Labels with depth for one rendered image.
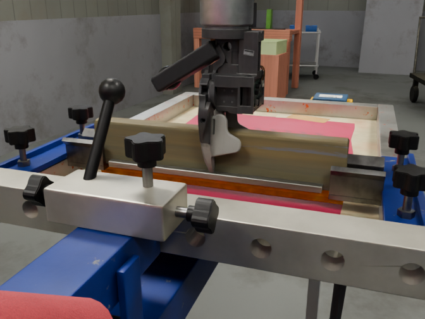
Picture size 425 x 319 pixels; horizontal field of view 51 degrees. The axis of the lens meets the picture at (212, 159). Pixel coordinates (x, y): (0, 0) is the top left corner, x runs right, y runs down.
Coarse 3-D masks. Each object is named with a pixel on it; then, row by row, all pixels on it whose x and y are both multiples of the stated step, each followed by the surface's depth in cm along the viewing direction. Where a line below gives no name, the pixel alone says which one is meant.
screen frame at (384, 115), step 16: (176, 96) 128; (192, 96) 130; (144, 112) 110; (160, 112) 111; (176, 112) 120; (272, 112) 125; (288, 112) 123; (304, 112) 122; (320, 112) 120; (336, 112) 119; (352, 112) 118; (368, 112) 116; (384, 112) 110; (384, 128) 95; (384, 144) 84; (64, 160) 76; (64, 176) 77
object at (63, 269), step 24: (72, 240) 40; (96, 240) 40; (120, 240) 40; (144, 240) 43; (48, 264) 36; (72, 264) 36; (96, 264) 36; (120, 264) 39; (144, 264) 44; (0, 288) 33; (24, 288) 33; (48, 288) 33; (72, 288) 33; (96, 288) 36
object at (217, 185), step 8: (136, 176) 76; (160, 176) 75; (192, 184) 73; (200, 184) 73; (208, 184) 72; (216, 184) 72; (224, 184) 71; (256, 192) 70; (264, 192) 69; (272, 192) 69; (280, 192) 69; (288, 192) 68; (312, 200) 67; (320, 200) 67; (328, 200) 66; (336, 200) 66
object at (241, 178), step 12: (132, 168) 73; (156, 168) 72; (168, 168) 71; (180, 168) 71; (192, 168) 71; (228, 180) 68; (240, 180) 67; (252, 180) 67; (264, 180) 66; (276, 180) 66; (288, 180) 66
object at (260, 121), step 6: (240, 114) 123; (192, 120) 116; (240, 120) 116; (246, 120) 116; (252, 120) 116; (258, 120) 116; (264, 120) 116; (270, 120) 116; (246, 126) 111; (252, 126) 111; (258, 126) 111; (264, 126) 111; (192, 186) 74; (198, 186) 74; (192, 192) 72; (198, 192) 72; (204, 192) 72; (210, 192) 72
